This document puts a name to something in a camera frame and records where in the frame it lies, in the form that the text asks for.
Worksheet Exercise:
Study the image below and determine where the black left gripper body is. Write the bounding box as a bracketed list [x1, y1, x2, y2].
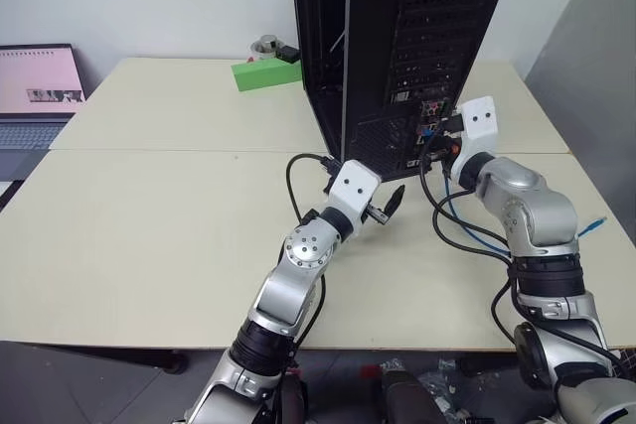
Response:
[364, 199, 391, 226]

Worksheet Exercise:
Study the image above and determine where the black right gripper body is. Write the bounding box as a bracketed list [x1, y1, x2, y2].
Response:
[441, 114, 467, 175]

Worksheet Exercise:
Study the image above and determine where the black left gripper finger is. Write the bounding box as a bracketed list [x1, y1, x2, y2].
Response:
[385, 184, 407, 221]

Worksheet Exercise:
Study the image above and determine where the blue ethernet cable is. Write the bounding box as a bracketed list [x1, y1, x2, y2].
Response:
[421, 127, 609, 255]

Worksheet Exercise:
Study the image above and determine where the black computer tower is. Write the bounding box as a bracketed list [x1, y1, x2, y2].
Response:
[288, 0, 520, 182]

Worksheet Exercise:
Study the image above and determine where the small black box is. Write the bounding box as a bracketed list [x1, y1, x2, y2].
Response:
[275, 45, 302, 67]

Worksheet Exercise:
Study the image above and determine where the green rectangular box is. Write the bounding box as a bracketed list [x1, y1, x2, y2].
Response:
[231, 58, 305, 94]

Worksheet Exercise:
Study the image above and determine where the dark rounded shape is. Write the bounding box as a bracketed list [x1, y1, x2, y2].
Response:
[380, 368, 448, 424]

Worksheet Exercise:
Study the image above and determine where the small metal cup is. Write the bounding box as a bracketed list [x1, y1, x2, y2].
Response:
[248, 34, 286, 63]

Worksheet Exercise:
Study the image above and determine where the open laptop with pink screen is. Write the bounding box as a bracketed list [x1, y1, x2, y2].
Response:
[0, 43, 89, 182]

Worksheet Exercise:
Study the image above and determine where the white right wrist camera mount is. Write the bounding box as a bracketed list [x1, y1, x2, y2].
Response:
[448, 94, 500, 178]

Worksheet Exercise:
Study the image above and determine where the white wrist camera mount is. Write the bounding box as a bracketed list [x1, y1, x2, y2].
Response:
[329, 159, 384, 237]
[448, 94, 500, 178]

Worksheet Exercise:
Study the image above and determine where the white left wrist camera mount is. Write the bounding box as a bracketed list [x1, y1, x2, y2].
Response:
[329, 159, 384, 237]

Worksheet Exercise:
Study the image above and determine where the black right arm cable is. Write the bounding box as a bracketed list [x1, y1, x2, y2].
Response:
[418, 143, 626, 370]

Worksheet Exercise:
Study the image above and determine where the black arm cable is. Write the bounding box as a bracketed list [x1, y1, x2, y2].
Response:
[284, 152, 345, 346]
[418, 143, 626, 370]

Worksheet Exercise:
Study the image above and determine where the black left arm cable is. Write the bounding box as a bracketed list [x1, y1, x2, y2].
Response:
[284, 152, 345, 346]

